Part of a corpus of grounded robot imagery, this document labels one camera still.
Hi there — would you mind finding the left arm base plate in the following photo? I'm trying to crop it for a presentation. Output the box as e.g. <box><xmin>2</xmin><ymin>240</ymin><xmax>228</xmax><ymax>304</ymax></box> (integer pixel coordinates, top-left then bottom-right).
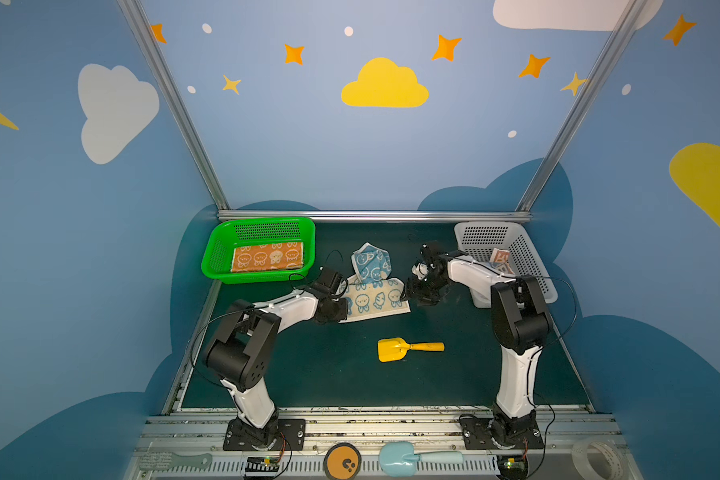
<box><xmin>222</xmin><ymin>418</ymin><xmax>306</xmax><ymax>451</ymax></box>

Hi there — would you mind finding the left electronics board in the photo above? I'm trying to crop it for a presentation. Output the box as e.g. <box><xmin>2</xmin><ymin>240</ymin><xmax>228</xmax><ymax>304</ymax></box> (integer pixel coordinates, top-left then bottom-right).
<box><xmin>242</xmin><ymin>456</ymin><xmax>281</xmax><ymax>479</ymax></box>

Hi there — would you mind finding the light blue toy shovel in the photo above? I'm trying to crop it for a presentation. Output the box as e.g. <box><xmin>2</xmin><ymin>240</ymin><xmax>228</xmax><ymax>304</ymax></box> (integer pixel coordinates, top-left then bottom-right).
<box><xmin>379</xmin><ymin>441</ymin><xmax>464</xmax><ymax>478</ymax></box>

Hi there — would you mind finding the electronics board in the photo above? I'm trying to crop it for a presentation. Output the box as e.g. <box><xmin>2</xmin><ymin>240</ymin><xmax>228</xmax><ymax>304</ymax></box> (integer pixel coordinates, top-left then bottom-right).
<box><xmin>242</xmin><ymin>456</ymin><xmax>281</xmax><ymax>479</ymax></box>
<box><xmin>497</xmin><ymin>456</ymin><xmax>529</xmax><ymax>480</ymax></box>

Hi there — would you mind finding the beige lettered towel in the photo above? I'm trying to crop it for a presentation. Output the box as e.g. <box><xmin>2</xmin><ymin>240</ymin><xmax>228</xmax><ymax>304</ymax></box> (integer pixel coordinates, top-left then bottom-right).
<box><xmin>489</xmin><ymin>248</ymin><xmax>515</xmax><ymax>276</ymax></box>

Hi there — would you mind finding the white plastic basket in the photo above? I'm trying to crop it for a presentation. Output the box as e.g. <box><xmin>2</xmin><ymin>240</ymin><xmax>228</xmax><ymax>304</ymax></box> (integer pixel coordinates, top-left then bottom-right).
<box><xmin>454</xmin><ymin>221</ymin><xmax>558</xmax><ymax>304</ymax></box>

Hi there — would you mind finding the clear tape roll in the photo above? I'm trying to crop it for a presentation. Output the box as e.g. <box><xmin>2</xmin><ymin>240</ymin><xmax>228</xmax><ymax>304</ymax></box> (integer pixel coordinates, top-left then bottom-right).
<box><xmin>571</xmin><ymin>437</ymin><xmax>629</xmax><ymax>480</ymax></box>

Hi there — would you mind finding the orange jellyfish pattern towel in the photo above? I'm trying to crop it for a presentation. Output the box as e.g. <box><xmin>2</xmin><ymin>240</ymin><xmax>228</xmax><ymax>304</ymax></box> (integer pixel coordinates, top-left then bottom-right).
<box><xmin>230</xmin><ymin>242</ymin><xmax>304</xmax><ymax>273</ymax></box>

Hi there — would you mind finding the green plastic basket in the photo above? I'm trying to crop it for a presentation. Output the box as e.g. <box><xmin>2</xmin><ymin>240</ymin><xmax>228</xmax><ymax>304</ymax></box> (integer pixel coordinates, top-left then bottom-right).
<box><xmin>201</xmin><ymin>217</ymin><xmax>316</xmax><ymax>285</ymax></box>

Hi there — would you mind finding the orange black round disc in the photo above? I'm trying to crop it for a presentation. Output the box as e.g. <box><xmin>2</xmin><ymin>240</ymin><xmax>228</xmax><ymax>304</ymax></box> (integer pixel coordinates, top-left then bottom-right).
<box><xmin>323</xmin><ymin>442</ymin><xmax>362</xmax><ymax>480</ymax></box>

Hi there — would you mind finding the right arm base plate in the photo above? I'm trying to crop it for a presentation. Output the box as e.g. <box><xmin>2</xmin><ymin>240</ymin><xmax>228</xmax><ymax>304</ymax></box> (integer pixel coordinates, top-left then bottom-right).
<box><xmin>458</xmin><ymin>414</ymin><xmax>545</xmax><ymax>450</ymax></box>

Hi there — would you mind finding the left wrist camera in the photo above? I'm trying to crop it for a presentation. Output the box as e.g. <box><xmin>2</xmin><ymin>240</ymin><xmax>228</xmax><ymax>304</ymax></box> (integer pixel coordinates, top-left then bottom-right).
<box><xmin>316</xmin><ymin>266</ymin><xmax>344</xmax><ymax>295</ymax></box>

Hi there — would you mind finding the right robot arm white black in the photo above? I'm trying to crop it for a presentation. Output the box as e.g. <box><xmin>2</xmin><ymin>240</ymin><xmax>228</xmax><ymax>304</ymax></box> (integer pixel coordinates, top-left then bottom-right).
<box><xmin>403</xmin><ymin>242</ymin><xmax>553</xmax><ymax>448</ymax></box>

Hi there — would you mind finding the right electronics board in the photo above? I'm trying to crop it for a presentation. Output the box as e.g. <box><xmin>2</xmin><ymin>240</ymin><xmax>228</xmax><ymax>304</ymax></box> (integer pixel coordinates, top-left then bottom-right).
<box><xmin>497</xmin><ymin>456</ymin><xmax>529</xmax><ymax>480</ymax></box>

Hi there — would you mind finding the yellow toy shovel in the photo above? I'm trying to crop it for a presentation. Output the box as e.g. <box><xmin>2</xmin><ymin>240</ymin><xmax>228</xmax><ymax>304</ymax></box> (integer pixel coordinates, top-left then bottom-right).
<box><xmin>377</xmin><ymin>337</ymin><xmax>445</xmax><ymax>363</ymax></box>

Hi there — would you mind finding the teal patterned towel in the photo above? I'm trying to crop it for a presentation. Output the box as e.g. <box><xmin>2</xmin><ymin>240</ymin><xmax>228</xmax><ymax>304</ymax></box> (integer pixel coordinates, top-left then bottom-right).
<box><xmin>343</xmin><ymin>243</ymin><xmax>410</xmax><ymax>322</ymax></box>

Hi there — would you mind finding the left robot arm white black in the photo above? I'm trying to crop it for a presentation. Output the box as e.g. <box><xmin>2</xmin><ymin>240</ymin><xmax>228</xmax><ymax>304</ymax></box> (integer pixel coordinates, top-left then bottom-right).
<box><xmin>199</xmin><ymin>267</ymin><xmax>349</xmax><ymax>451</ymax></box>

